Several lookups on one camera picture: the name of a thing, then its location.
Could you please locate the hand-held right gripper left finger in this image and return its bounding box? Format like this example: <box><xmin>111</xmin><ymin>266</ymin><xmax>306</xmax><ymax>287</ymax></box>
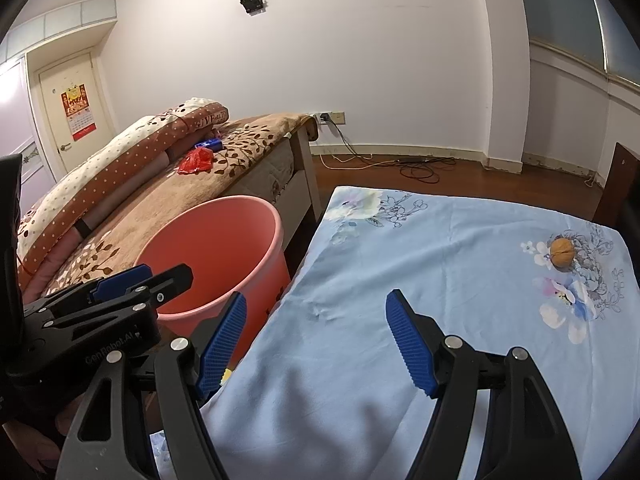
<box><xmin>54</xmin><ymin>291</ymin><xmax>248</xmax><ymax>480</ymax></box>

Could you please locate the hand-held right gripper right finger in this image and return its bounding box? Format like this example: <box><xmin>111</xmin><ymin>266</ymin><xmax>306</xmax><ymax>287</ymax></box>
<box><xmin>385</xmin><ymin>288</ymin><xmax>583</xmax><ymax>480</ymax></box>

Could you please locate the white wardrobe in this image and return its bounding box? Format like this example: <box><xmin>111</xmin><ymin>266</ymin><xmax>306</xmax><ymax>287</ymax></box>
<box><xmin>0</xmin><ymin>55</ymin><xmax>58</xmax><ymax>196</ymax></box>

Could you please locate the red wall calendar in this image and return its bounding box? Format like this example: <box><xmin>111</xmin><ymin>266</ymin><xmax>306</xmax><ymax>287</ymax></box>
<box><xmin>61</xmin><ymin>87</ymin><xmax>97</xmax><ymax>142</ymax></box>

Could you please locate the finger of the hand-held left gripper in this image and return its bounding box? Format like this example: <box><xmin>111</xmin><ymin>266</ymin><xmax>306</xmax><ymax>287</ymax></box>
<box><xmin>22</xmin><ymin>264</ymin><xmax>153</xmax><ymax>313</ymax></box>
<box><xmin>40</xmin><ymin>262</ymin><xmax>194</xmax><ymax>333</ymax></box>

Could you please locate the black floor cable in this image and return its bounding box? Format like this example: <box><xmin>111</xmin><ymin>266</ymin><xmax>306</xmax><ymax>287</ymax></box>
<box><xmin>325</xmin><ymin>120</ymin><xmax>457</xmax><ymax>183</ymax></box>

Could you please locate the person's left hand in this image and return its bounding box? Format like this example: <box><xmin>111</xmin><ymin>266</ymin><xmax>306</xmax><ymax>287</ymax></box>
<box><xmin>2</xmin><ymin>406</ymin><xmax>75</xmax><ymax>472</ymax></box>

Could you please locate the walnut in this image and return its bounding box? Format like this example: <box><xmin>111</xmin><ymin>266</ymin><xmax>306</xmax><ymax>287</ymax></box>
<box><xmin>550</xmin><ymin>238</ymin><xmax>577</xmax><ymax>272</ymax></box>

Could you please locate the window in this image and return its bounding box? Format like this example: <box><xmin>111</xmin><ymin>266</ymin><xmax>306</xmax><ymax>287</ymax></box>
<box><xmin>515</xmin><ymin>0</ymin><xmax>640</xmax><ymax>86</ymax></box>

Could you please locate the light blue floral tablecloth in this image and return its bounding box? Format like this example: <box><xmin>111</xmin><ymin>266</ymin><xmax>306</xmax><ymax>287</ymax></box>
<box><xmin>150</xmin><ymin>185</ymin><xmax>640</xmax><ymax>480</ymax></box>

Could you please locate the cream door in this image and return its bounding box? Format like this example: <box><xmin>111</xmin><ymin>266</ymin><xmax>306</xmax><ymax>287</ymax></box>
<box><xmin>37</xmin><ymin>50</ymin><xmax>121</xmax><ymax>176</ymax></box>

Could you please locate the bed with brown blanket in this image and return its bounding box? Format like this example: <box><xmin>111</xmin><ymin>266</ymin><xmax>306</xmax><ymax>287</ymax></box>
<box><xmin>42</xmin><ymin>112</ymin><xmax>313</xmax><ymax>301</ymax></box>

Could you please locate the wooden bed with mattress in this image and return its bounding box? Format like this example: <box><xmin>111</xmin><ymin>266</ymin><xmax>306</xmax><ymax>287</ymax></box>
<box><xmin>240</xmin><ymin>115</ymin><xmax>323</xmax><ymax>261</ymax></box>

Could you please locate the pink plastic bucket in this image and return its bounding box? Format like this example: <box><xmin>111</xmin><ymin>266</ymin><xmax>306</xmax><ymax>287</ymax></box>
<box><xmin>134</xmin><ymin>195</ymin><xmax>292</xmax><ymax>346</ymax></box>

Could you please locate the red plastic bag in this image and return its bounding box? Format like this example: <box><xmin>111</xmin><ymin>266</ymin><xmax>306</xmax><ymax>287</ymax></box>
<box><xmin>177</xmin><ymin>147</ymin><xmax>213</xmax><ymax>177</ymax></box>

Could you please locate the black leather armchair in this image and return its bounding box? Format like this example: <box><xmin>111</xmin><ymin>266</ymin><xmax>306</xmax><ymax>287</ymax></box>
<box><xmin>591</xmin><ymin>141</ymin><xmax>640</xmax><ymax>233</ymax></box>

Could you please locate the white floor cable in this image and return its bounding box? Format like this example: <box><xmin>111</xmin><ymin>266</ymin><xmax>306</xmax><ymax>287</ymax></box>
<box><xmin>319</xmin><ymin>152</ymin><xmax>401</xmax><ymax>171</ymax></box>

